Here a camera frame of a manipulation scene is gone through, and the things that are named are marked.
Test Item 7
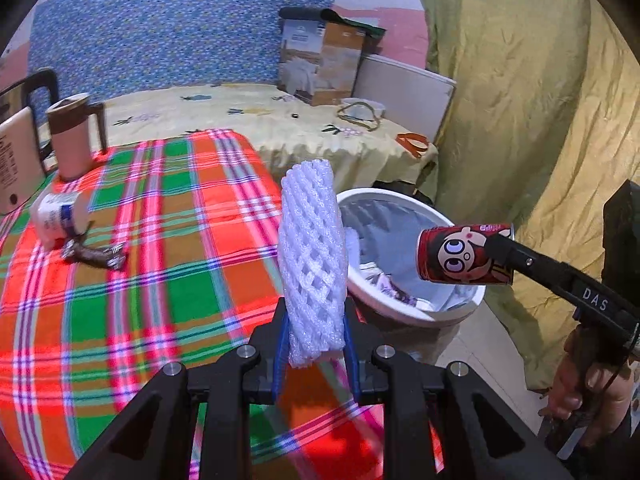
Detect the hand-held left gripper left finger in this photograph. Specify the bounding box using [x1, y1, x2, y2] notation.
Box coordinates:
[65, 297, 291, 480]

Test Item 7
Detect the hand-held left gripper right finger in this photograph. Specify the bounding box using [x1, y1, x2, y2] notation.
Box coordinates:
[344, 297, 573, 480]

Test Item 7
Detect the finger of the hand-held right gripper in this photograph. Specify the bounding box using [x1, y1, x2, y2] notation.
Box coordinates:
[485, 234, 571, 291]

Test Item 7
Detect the red drink can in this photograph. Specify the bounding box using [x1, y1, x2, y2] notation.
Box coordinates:
[416, 223, 516, 286]

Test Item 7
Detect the small purple carton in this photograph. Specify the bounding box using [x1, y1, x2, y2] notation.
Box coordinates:
[372, 272, 418, 308]

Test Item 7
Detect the white foam fruit net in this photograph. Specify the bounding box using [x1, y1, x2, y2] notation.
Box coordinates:
[278, 158, 348, 367]

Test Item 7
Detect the white trash bin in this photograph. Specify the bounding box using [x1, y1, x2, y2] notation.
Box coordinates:
[336, 188, 487, 328]

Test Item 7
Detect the person's right forearm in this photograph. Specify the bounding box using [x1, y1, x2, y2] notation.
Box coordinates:
[570, 405, 640, 480]

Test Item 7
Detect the person's right hand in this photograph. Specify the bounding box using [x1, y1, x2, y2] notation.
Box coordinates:
[547, 330, 632, 426]

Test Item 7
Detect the yellow green curtain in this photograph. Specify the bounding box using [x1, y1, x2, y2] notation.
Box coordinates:
[412, 0, 640, 401]

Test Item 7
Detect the plaid tablecloth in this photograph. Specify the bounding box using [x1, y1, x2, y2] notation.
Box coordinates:
[0, 129, 446, 480]

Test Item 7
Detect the white panel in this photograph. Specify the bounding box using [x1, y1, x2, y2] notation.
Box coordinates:
[355, 54, 457, 143]

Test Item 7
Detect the brown snack wrapper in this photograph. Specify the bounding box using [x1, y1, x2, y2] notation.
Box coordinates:
[61, 240, 128, 270]

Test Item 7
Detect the white bowl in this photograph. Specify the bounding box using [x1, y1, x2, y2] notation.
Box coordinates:
[341, 97, 385, 121]

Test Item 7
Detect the yellow pineapple print bed sheet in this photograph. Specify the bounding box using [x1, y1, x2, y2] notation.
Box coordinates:
[92, 82, 441, 196]

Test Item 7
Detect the white yogurt bottle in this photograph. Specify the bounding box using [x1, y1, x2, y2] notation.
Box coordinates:
[31, 190, 92, 248]

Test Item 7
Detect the cardboard bedding box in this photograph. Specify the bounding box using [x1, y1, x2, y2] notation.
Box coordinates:
[276, 17, 386, 107]

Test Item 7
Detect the pink mug with brown lid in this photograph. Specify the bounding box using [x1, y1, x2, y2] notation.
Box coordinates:
[46, 94, 108, 182]

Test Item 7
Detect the beige electric kettle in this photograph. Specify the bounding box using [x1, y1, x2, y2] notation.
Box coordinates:
[0, 69, 61, 216]

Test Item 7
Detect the blue floral mattress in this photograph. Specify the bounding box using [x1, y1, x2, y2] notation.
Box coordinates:
[27, 0, 338, 106]

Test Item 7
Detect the orange strap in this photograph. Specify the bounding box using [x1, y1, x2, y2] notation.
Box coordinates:
[395, 132, 430, 155]

